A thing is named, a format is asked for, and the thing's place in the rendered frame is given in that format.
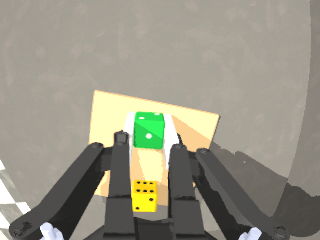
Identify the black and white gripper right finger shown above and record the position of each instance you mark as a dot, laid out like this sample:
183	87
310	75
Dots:
236	214

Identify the pale yellow mat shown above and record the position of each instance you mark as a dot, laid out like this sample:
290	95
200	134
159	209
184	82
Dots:
109	115

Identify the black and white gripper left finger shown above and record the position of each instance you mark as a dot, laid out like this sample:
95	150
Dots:
57	215

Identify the green die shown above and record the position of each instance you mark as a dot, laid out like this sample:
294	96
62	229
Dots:
149	130

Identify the yellow die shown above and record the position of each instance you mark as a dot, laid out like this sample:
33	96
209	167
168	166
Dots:
144	195

